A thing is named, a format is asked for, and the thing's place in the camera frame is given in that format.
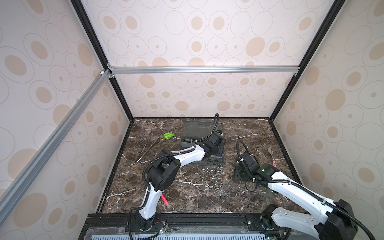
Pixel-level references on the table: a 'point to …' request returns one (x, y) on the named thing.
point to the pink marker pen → (164, 199)
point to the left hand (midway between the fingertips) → (224, 145)
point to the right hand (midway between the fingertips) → (236, 172)
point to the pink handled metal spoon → (271, 152)
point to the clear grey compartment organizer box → (196, 129)
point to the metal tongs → (139, 157)
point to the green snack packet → (169, 135)
